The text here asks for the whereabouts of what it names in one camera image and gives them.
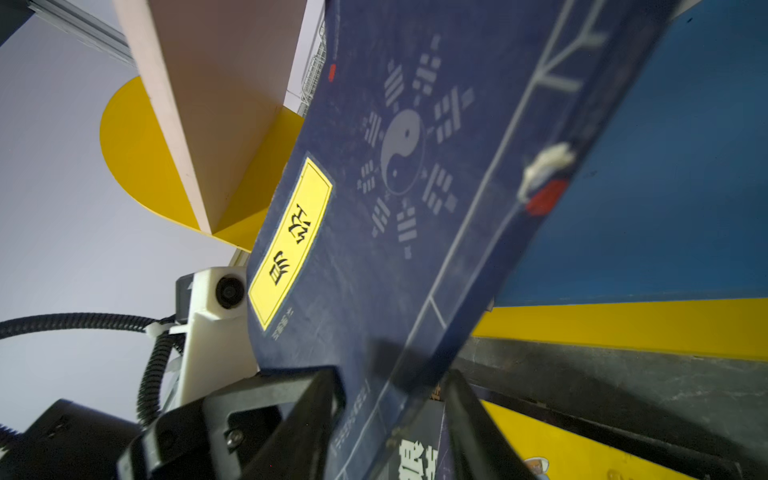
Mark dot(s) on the yellow wooden bookshelf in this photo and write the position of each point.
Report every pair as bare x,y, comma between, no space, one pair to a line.
670,256

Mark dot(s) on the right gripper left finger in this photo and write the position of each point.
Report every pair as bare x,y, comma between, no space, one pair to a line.
299,446

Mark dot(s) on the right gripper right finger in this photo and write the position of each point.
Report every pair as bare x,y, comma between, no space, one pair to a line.
478,448

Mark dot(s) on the yellow cartoon cover book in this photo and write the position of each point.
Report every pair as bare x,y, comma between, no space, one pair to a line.
554,453

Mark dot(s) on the white wire rack basket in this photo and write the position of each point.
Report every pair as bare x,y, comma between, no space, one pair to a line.
314,70

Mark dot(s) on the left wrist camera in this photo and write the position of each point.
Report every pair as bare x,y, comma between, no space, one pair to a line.
211,315

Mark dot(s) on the black book white characters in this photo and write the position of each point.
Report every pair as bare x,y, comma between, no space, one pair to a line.
420,450

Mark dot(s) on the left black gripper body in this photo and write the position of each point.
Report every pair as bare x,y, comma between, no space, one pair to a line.
210,438

